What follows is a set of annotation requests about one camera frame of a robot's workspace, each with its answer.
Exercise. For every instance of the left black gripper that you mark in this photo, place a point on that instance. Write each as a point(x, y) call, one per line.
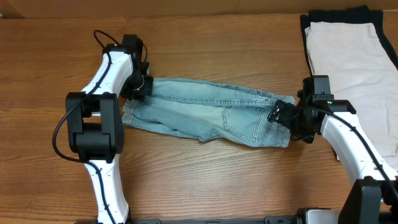
point(143, 87)

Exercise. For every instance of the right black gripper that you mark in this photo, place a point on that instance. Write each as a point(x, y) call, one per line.
point(282, 113)

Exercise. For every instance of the black folded garment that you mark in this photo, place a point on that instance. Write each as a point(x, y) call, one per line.
point(342, 15)

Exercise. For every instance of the light blue denim shorts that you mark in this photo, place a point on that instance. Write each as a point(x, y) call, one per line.
point(203, 110)

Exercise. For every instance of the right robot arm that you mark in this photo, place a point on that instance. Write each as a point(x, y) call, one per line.
point(373, 195)

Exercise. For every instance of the pale pink folded shorts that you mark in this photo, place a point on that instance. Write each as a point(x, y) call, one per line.
point(360, 71)

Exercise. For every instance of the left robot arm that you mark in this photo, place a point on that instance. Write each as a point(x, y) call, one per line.
point(94, 121)

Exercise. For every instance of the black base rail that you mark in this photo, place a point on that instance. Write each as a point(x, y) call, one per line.
point(205, 221)

